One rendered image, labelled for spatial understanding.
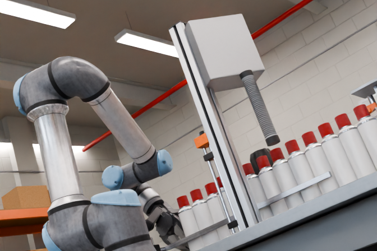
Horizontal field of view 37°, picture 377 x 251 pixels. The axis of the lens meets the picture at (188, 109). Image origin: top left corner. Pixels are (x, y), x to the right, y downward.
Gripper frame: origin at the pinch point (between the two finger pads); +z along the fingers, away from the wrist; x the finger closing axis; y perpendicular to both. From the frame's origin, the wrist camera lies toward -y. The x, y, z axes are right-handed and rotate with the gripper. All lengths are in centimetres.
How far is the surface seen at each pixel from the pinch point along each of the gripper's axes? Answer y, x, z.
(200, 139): -9.6, -32.4, -10.2
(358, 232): -61, -56, 51
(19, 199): 213, 225, -294
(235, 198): -16.2, -29.1, 11.7
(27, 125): 300, 221, -432
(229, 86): -8, -49, -12
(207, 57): -17, -54, -17
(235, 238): -65, -44, 38
